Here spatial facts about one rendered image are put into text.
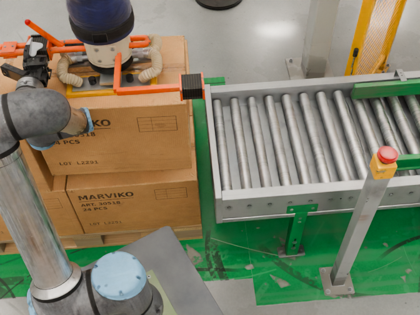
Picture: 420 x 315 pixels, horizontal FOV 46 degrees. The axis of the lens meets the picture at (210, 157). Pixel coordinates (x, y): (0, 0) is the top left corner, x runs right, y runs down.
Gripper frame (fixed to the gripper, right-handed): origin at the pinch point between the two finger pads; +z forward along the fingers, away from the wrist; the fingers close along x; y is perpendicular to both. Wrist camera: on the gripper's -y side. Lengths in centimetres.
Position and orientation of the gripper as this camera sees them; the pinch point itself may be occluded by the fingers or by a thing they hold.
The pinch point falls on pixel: (32, 48)
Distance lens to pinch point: 201.2
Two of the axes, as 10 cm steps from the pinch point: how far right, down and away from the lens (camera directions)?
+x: -0.3, -6.2, -7.9
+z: -0.7, -7.8, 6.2
